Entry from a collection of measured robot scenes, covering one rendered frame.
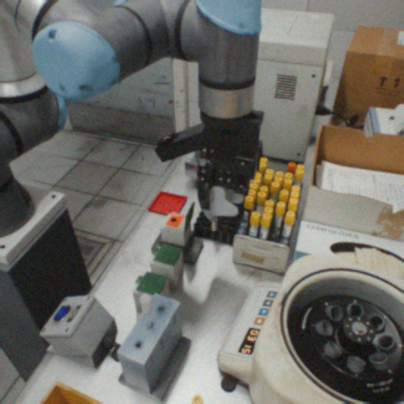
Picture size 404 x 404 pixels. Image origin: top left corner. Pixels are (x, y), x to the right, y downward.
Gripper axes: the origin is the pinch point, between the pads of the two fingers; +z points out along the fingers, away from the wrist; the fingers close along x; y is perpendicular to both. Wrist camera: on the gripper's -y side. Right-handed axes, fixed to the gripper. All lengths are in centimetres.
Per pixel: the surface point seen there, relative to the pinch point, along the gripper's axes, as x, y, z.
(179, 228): -1.9, -5.1, 3.6
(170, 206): 10.9, -12.8, 11.1
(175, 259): -8.0, -3.3, 4.6
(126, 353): -27.2, -1.6, 1.3
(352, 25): 170, 18, 9
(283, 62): 38.0, 4.0, -14.1
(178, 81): 162, -76, 48
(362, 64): 76, 22, -3
